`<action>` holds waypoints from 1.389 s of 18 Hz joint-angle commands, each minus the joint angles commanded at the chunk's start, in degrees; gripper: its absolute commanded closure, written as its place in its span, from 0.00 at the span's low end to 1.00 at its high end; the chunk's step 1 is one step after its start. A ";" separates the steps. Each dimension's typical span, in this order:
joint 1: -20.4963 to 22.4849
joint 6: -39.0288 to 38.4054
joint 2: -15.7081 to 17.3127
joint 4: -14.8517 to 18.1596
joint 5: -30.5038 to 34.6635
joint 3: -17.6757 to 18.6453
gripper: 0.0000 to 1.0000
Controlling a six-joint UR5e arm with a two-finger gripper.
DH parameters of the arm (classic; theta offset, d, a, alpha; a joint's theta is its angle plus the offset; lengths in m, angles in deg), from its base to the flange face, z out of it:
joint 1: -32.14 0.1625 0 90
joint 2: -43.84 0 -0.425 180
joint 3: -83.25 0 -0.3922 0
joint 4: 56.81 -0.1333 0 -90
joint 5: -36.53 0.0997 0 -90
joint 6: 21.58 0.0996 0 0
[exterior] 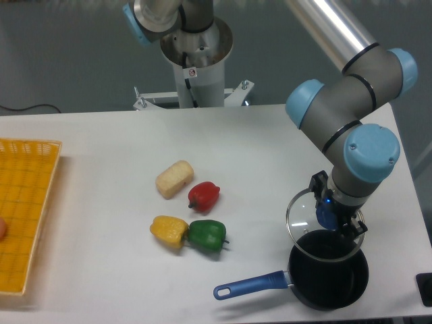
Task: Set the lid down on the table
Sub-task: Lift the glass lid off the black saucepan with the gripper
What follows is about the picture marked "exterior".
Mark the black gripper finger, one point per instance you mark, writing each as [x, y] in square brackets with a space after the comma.
[353, 228]
[318, 186]

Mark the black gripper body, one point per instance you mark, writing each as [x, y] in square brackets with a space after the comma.
[336, 215]

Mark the glass lid with blue knob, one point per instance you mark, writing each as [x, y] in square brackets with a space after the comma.
[303, 216]

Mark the black saucepan with blue handle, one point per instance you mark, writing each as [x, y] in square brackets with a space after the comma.
[326, 271]

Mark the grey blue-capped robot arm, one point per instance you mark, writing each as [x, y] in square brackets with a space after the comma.
[362, 155]

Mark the black device at table edge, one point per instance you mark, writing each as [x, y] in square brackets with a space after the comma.
[423, 281]

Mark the red bell pepper toy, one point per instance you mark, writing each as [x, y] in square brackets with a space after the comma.
[203, 197]

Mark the green bell pepper toy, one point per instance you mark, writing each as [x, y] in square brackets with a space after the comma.
[208, 235]

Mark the beige bread loaf toy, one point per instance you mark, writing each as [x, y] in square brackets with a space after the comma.
[174, 178]

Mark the yellow bell pepper toy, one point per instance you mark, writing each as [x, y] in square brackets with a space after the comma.
[169, 230]

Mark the yellow woven basket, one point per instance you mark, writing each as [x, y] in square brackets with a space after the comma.
[28, 169]

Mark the orange object in basket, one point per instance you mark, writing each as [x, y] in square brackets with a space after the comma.
[3, 228]

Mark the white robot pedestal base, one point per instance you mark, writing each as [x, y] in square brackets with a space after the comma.
[198, 63]

